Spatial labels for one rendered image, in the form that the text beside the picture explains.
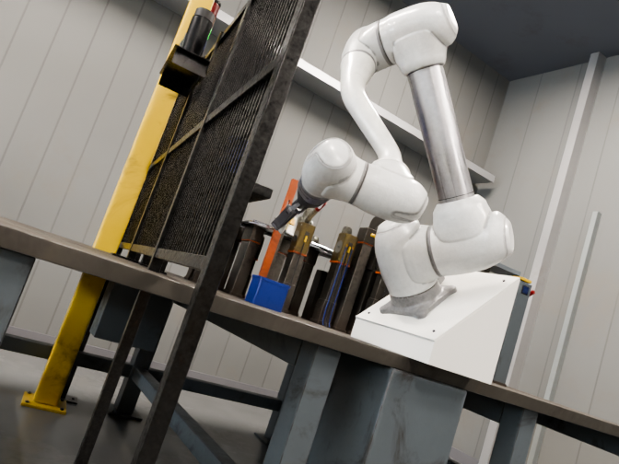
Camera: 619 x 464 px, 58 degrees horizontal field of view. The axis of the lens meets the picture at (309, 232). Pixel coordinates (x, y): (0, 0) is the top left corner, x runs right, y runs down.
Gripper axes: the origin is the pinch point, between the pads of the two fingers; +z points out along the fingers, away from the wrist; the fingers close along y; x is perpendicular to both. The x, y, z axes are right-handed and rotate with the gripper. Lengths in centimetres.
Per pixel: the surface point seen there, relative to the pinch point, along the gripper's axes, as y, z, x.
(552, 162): -299, 235, 41
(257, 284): 14.4, 29.6, 6.7
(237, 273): 9, 71, -6
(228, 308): 33.3, -17.7, 12.2
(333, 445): 25, 19, 58
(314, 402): 26, 2, 43
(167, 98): -15, 89, -94
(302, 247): -14, 56, 2
